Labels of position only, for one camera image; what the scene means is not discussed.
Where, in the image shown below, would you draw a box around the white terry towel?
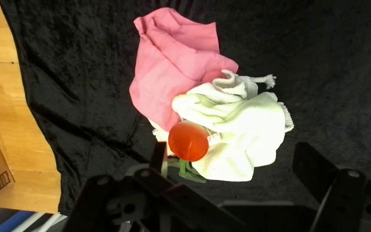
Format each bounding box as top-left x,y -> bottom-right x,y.
212,69 -> 260,100

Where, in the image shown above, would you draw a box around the blue panel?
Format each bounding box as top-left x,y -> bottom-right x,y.
0,209 -> 68,232

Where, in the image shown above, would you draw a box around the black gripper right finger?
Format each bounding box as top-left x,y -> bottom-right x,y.
291,142 -> 340,209

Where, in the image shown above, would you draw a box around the orange plush toy green leaves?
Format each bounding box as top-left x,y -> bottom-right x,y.
166,120 -> 212,186

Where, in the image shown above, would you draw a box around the pink cloth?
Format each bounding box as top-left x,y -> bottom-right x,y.
127,7 -> 239,133

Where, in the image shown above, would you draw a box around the black velvet table cover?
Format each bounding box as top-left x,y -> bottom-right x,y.
0,0 -> 371,217

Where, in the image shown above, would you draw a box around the pale yellow-green cloth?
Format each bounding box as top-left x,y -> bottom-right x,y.
169,80 -> 294,183

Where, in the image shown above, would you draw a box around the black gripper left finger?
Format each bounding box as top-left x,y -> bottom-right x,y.
150,141 -> 167,177

